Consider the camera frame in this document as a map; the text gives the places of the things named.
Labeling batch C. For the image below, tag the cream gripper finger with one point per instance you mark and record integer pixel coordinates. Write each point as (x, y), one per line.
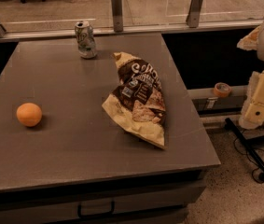
(252, 114)
(249, 42)

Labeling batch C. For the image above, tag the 7up soda can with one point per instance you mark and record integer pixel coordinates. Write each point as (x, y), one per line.
(85, 40)

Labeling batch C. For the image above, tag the roll of tape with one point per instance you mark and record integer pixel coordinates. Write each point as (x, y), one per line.
(222, 90)

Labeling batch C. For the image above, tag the black stand leg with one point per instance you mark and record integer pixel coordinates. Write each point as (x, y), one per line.
(248, 148)

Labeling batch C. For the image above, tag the brown chip bag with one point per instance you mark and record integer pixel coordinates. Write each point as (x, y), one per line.
(137, 103)

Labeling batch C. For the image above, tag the orange fruit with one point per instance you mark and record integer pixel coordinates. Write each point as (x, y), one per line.
(29, 114)

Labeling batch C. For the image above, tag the right metal railing bracket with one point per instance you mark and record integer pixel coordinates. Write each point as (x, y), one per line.
(194, 13)

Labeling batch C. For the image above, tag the middle metal railing bracket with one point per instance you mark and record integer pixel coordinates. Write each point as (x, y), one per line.
(117, 15)

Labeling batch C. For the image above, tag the black drawer handle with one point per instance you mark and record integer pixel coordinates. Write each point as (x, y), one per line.
(95, 211)

